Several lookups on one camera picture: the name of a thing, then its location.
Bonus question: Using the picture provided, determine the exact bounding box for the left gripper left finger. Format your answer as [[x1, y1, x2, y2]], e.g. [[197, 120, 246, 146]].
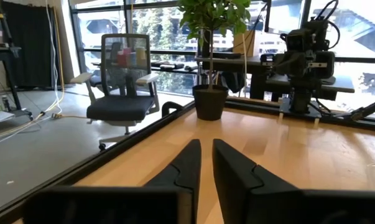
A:
[[145, 139, 202, 224]]

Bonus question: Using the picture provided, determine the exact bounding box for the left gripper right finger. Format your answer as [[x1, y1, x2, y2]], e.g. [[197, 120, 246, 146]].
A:
[[212, 139, 300, 224]]

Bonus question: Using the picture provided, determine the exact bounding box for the black office desk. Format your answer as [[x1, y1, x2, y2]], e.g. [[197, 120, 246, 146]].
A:
[[195, 54, 287, 102], [266, 74, 356, 102]]

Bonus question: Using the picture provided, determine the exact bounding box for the brown cardboard box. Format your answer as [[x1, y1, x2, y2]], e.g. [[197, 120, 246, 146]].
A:
[[233, 30, 260, 58]]

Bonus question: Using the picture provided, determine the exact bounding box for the black bag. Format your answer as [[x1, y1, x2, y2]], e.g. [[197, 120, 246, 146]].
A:
[[220, 70, 248, 94]]

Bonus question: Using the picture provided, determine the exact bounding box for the green plant in black pot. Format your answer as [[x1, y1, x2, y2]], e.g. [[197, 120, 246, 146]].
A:
[[176, 0, 252, 121]]

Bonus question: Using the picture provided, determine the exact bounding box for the black mesh office chair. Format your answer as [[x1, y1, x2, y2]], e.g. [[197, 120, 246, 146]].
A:
[[70, 33, 160, 151]]

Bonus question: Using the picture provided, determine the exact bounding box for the yellow cup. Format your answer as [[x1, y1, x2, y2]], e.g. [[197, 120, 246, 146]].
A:
[[135, 46, 147, 68]]

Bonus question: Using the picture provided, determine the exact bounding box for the red cup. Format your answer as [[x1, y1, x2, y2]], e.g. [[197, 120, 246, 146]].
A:
[[116, 50, 127, 67]]

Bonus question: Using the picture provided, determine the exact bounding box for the black curtain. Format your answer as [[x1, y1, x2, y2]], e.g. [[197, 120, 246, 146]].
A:
[[0, 0, 60, 90]]

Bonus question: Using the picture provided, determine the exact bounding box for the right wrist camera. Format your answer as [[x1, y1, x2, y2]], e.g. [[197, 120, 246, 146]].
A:
[[285, 28, 312, 52]]

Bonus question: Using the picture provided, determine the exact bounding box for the black curved frame handle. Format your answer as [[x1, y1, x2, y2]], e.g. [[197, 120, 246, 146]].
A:
[[161, 101, 185, 118]]

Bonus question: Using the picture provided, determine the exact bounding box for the yellow hanging cable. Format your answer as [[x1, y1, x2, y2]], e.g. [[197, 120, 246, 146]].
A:
[[0, 6, 91, 141]]

